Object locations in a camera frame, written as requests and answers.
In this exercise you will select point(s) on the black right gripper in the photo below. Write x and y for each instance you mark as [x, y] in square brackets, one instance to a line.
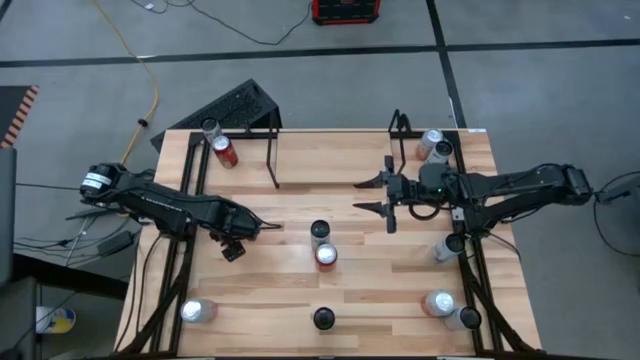
[405, 190]

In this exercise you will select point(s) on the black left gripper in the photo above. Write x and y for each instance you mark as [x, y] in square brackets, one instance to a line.
[237, 225]

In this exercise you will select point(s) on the white can black lid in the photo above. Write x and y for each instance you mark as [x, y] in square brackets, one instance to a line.
[467, 317]
[450, 245]
[442, 150]
[320, 230]

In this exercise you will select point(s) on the red Coke Zero can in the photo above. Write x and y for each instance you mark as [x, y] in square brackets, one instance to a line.
[226, 155]

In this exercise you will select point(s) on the pale pink can silver lid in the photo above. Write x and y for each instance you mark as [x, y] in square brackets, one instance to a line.
[439, 302]
[197, 310]

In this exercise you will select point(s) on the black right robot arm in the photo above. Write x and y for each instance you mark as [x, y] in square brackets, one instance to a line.
[525, 187]

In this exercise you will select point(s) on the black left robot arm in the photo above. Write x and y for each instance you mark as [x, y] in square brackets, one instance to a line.
[150, 202]

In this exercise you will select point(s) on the red soda can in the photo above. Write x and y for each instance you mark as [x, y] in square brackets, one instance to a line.
[326, 255]

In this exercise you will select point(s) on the pink white spindrift can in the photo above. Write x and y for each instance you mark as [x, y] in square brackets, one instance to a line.
[427, 145]

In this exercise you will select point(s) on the white can blue band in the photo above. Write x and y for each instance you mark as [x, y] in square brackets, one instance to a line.
[324, 318]

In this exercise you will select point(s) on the white peach vibe can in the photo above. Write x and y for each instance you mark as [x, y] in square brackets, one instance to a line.
[211, 127]

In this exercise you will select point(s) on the black power adapter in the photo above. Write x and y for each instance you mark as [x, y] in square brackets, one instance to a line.
[116, 243]

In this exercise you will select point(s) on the red black box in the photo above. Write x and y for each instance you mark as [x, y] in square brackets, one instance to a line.
[345, 10]

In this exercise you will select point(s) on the grey floor stand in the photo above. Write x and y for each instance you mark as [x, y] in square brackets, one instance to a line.
[620, 192]

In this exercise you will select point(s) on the grey cabinet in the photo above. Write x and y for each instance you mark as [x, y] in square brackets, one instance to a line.
[6, 215]

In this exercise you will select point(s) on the black orange striped mat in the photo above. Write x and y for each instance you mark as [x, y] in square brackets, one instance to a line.
[15, 110]

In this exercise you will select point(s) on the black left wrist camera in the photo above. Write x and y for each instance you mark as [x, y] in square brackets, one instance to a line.
[234, 251]

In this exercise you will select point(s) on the silver arm base bracket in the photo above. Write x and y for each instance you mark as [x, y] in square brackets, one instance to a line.
[458, 214]

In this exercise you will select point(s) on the black left table frame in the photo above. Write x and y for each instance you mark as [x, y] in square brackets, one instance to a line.
[192, 150]

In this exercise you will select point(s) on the black table frame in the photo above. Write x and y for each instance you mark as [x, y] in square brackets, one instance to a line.
[192, 150]
[474, 300]

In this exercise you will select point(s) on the black right table frame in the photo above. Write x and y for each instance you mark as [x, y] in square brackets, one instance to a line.
[474, 300]

